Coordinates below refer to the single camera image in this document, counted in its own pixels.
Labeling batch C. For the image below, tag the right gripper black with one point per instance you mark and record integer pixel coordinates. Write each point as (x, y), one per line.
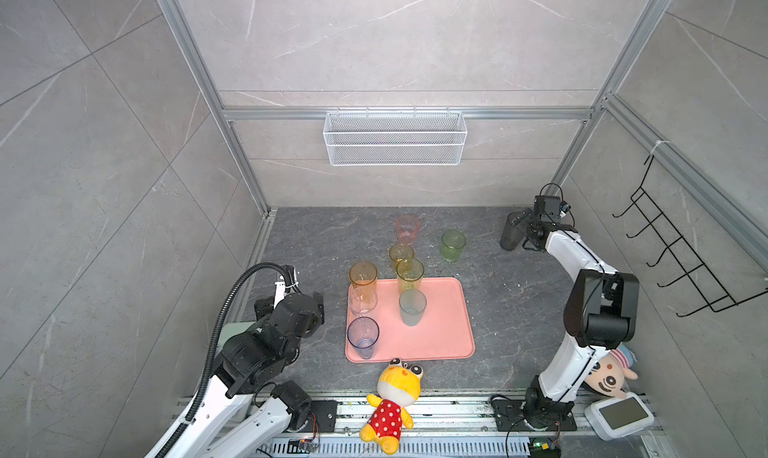
(524, 220)

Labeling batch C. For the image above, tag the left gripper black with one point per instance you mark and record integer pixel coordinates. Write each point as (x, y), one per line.
(319, 313)

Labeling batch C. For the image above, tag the dark grey glass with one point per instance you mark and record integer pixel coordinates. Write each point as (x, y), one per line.
(514, 232)

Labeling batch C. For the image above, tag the blue tall glass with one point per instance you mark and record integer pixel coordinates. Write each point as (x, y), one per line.
(363, 334)

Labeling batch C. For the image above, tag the clear glass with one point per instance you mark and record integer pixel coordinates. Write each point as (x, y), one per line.
(362, 300)

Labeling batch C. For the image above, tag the tall amber glass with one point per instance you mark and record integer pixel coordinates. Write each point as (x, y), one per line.
(363, 274)

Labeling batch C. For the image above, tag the teal frosted cup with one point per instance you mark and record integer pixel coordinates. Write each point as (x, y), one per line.
(412, 304)

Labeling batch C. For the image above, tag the tall green glass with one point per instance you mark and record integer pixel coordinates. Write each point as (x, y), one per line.
(410, 273)

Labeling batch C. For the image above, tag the pink glass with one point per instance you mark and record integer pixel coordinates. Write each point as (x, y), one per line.
(407, 229)

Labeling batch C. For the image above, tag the pink plastic tray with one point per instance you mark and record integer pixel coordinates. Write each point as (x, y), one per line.
(443, 333)

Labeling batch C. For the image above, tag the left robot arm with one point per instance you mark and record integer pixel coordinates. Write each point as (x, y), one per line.
(240, 407)

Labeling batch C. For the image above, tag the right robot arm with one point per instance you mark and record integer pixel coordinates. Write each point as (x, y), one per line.
(599, 315)

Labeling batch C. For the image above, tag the green sponge box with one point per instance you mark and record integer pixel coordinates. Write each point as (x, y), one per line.
(230, 330)

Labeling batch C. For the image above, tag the small green glass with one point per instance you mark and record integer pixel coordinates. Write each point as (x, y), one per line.
(453, 242)

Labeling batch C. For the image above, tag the short amber glass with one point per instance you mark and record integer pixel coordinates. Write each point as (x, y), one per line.
(400, 252)

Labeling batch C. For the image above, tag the yellow plush toy red dress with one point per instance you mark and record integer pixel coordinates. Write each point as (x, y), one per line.
(398, 387)

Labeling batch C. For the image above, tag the small plush doll striped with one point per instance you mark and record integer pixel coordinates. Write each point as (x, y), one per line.
(610, 374)

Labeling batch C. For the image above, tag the white digital scale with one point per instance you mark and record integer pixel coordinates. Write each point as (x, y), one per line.
(615, 418)

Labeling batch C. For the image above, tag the white wire mesh basket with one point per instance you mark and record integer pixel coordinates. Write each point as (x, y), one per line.
(409, 138)

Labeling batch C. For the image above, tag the black wire hook rack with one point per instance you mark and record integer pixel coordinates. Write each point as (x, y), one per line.
(690, 267)

